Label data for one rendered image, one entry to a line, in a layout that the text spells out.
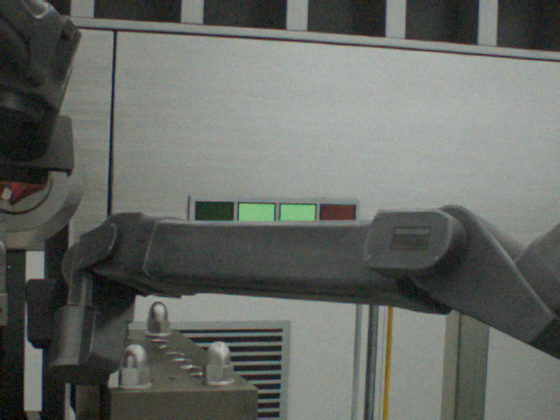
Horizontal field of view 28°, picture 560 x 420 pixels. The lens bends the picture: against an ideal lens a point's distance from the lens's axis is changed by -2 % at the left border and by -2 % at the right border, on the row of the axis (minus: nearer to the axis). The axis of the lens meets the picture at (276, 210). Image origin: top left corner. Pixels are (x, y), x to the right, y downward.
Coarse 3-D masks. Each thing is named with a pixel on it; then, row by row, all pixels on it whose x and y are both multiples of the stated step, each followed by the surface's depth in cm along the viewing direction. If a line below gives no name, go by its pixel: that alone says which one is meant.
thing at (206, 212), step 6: (198, 204) 154; (204, 204) 154; (210, 204) 155; (216, 204) 155; (222, 204) 155; (228, 204) 155; (198, 210) 154; (204, 210) 154; (210, 210) 155; (216, 210) 155; (222, 210) 155; (228, 210) 155; (198, 216) 154; (204, 216) 155; (210, 216) 155; (216, 216) 155; (222, 216) 155; (228, 216) 156
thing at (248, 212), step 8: (240, 208) 156; (248, 208) 156; (256, 208) 157; (264, 208) 157; (272, 208) 157; (240, 216) 156; (248, 216) 156; (256, 216) 157; (264, 216) 157; (272, 216) 157
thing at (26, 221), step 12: (60, 180) 116; (60, 192) 116; (48, 204) 115; (60, 204) 116; (0, 216) 114; (12, 216) 114; (24, 216) 115; (36, 216) 115; (48, 216) 116; (12, 228) 114; (24, 228) 115
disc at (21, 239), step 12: (84, 168) 117; (72, 180) 117; (84, 180) 117; (72, 192) 117; (72, 204) 117; (60, 216) 117; (36, 228) 116; (48, 228) 116; (60, 228) 117; (12, 240) 115; (24, 240) 116; (36, 240) 116
